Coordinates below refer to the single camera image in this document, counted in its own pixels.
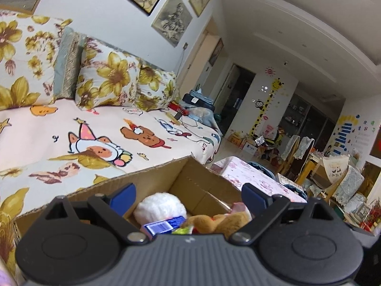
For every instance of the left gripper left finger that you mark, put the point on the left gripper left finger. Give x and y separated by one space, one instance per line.
108 210

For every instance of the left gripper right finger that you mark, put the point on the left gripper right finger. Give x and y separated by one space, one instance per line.
266 210

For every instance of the white fluffy plush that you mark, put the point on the white fluffy plush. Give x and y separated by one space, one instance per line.
159 206

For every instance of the brown teddy bear red scarf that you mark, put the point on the brown teddy bear red scarf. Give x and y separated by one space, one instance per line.
226 224

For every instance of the purple tissue packet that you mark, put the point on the purple tissue packet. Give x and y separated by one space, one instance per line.
162 227

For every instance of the pink cartoon tablecloth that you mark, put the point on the pink cartoon tablecloth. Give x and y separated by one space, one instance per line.
238 172

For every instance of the cardboard box with plastic wrap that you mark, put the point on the cardboard box with plastic wrap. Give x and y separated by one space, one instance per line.
199 189

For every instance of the wooden chair with cloth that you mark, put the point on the wooden chair with cloth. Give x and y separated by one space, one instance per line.
335 177

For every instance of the sofa with cartoon cover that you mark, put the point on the sofa with cartoon cover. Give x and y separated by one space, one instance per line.
40 121

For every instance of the giraffe height chart sticker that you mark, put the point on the giraffe height chart sticker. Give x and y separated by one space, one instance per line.
276 85

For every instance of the floral sofa cushion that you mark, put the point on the floral sofa cushion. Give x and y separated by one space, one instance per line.
156 88
107 77

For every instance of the framed pencil portrait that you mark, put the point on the framed pencil portrait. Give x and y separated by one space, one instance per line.
172 21

